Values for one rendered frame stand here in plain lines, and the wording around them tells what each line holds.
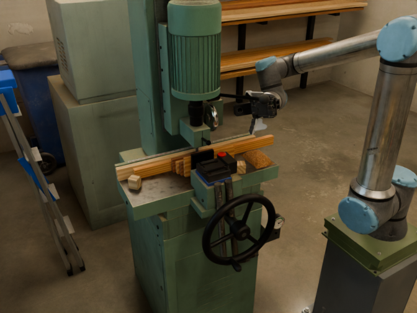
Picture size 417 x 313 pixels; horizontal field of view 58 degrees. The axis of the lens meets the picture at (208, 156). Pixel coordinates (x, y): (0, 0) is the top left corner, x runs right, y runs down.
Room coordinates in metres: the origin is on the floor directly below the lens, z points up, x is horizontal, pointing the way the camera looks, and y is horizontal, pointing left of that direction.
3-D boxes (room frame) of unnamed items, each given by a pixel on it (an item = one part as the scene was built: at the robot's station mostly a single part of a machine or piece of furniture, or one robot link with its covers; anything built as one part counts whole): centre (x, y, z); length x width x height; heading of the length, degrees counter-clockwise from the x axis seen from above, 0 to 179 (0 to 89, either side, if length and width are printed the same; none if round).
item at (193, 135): (1.31, 0.05, 1.02); 0.14 x 0.07 x 0.09; 27
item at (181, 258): (1.40, 0.10, 0.36); 0.58 x 0.45 x 0.71; 27
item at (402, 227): (1.22, -0.72, 0.69); 0.19 x 0.19 x 0.10
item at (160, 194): (1.19, 0.01, 0.87); 0.61 x 0.30 x 0.06; 117
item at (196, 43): (1.30, 0.05, 1.35); 0.18 x 0.18 x 0.31
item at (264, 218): (1.29, -0.25, 0.58); 0.12 x 0.08 x 0.08; 27
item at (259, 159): (1.32, -0.20, 0.91); 0.12 x 0.09 x 0.03; 27
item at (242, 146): (1.32, 0.00, 0.92); 0.62 x 0.02 x 0.04; 117
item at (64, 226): (1.62, 0.89, 0.58); 0.27 x 0.25 x 1.16; 120
